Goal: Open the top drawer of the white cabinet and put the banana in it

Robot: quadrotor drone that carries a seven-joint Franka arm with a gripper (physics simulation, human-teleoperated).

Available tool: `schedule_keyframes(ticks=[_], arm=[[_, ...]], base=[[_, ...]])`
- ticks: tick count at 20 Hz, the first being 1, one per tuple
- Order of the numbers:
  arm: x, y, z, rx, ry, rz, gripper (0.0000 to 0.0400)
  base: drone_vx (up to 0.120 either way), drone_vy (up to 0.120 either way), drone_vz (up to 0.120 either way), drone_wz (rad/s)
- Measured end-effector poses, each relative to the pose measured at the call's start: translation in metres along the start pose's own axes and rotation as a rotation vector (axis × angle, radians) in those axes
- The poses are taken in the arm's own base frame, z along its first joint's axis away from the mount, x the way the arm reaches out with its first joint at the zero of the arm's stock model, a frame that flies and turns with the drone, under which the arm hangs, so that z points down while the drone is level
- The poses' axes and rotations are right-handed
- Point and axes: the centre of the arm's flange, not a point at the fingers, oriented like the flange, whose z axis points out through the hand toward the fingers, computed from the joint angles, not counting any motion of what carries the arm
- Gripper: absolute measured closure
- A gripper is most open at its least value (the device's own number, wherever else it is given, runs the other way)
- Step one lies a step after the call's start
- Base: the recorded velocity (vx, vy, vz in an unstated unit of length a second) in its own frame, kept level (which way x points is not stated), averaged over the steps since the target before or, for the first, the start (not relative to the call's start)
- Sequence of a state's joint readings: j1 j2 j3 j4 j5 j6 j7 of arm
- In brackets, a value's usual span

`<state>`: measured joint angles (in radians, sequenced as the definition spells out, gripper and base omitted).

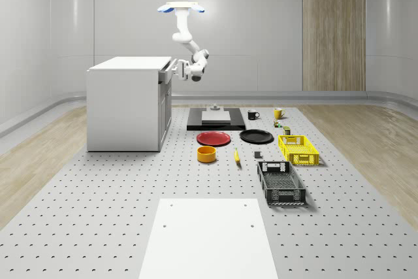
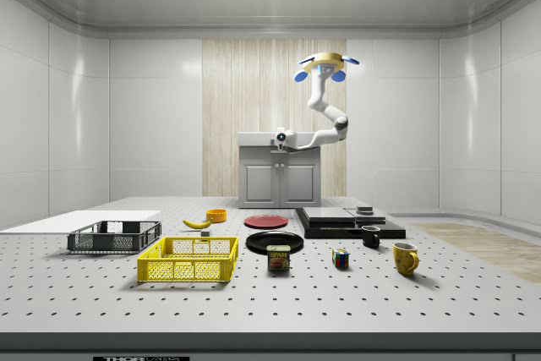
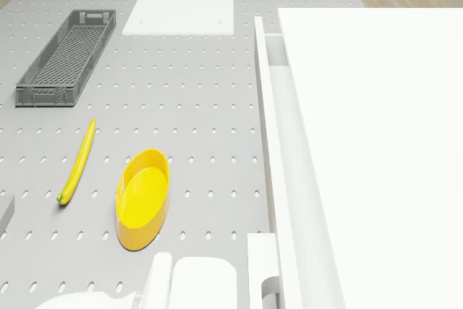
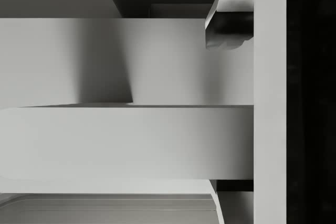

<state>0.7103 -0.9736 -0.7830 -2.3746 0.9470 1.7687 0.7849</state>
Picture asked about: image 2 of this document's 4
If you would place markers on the yellow bowl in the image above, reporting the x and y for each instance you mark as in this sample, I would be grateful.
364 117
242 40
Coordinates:
216 217

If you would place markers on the banana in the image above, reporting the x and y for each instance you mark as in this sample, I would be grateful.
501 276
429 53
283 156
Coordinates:
196 224

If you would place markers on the white cabinet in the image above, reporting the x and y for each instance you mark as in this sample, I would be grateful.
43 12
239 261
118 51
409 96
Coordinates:
262 179

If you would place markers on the black stove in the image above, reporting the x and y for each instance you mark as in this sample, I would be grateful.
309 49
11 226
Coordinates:
329 215

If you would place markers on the red plate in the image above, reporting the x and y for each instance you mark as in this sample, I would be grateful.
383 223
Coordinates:
266 221

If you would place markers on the flat-sided can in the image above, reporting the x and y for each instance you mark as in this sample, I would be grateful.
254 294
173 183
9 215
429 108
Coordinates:
278 258

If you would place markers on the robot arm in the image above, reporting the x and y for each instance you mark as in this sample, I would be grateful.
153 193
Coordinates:
320 96

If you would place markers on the puzzle cube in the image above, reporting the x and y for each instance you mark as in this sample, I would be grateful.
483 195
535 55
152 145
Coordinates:
340 258

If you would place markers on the yellow basket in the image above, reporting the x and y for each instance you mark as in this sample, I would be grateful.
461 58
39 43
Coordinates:
181 270

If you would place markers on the white drawer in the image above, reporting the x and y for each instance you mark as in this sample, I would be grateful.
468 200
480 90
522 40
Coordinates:
253 140

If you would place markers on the dark grey basket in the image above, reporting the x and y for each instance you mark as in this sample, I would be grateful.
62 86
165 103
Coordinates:
105 243

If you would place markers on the yellow mug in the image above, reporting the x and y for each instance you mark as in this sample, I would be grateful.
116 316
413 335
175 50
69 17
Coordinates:
403 260

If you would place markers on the black plate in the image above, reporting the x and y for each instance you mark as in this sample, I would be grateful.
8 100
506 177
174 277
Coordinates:
262 240

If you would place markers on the black mug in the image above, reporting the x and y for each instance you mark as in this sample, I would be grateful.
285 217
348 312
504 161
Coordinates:
369 237

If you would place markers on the white board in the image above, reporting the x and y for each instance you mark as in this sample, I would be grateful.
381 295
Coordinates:
63 219

